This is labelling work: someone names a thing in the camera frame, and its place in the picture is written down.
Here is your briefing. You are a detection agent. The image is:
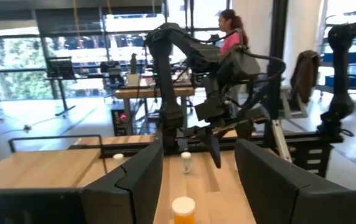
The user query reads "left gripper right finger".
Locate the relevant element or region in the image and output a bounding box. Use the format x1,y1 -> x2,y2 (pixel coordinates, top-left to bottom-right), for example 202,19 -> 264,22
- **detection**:
235,138 -> 356,224

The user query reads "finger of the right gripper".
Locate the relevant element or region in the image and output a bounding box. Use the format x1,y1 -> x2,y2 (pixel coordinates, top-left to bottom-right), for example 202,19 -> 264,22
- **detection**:
196,126 -> 223,169
235,119 -> 255,141

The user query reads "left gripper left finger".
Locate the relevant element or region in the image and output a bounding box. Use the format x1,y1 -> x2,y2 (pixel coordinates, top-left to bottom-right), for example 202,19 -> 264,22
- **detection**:
81,138 -> 166,224

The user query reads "wide orange medicine bottle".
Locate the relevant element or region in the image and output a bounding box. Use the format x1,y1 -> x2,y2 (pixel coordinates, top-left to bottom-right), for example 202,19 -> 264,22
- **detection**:
171,196 -> 196,224

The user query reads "white strut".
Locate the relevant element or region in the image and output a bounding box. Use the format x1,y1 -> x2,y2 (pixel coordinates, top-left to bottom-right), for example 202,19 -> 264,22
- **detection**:
270,119 -> 293,163

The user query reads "black drawer unit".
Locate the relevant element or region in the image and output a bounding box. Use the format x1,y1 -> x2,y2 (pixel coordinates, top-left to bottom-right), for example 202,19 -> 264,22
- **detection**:
296,143 -> 334,179

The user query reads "white chair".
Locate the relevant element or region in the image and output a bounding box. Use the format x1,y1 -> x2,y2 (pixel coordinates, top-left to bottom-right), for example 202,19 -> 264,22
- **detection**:
279,85 -> 309,121

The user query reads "wooden desk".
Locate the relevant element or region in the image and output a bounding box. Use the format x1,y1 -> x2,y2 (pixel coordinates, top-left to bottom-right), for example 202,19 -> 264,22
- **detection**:
114,85 -> 196,136

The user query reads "black computer tower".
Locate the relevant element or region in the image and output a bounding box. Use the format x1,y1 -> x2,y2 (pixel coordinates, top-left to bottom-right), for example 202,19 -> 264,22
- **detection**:
111,108 -> 129,137

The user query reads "person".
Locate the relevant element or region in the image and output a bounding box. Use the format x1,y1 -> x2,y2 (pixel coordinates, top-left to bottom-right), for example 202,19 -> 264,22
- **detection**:
217,8 -> 250,57

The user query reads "brown jacket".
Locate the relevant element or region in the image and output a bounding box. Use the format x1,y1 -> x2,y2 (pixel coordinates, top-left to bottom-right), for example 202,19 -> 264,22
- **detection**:
289,49 -> 321,105

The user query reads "white box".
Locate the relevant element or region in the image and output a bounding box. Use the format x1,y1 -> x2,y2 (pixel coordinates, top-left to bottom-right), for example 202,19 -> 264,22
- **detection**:
126,73 -> 141,88

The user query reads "dark bottle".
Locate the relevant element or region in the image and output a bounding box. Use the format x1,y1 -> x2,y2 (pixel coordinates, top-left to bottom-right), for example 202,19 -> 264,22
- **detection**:
130,52 -> 138,75

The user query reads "black office chair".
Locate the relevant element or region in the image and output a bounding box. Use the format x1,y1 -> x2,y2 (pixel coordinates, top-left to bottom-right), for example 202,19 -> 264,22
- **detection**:
100,60 -> 126,103

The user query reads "monitor on floor stand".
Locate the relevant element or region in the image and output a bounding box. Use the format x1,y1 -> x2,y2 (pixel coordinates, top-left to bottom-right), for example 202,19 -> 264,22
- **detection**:
45,57 -> 77,118

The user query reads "black aluminium table frame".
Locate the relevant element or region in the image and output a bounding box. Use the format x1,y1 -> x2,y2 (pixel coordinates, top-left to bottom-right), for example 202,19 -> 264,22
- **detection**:
67,132 -> 345,158

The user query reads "black rig post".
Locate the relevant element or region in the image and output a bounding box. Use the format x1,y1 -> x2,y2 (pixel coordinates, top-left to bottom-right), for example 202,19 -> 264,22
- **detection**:
266,0 -> 290,147

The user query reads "wooden shelf with black frame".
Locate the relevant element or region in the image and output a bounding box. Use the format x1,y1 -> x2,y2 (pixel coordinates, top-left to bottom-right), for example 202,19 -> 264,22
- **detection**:
0,134 -> 126,190

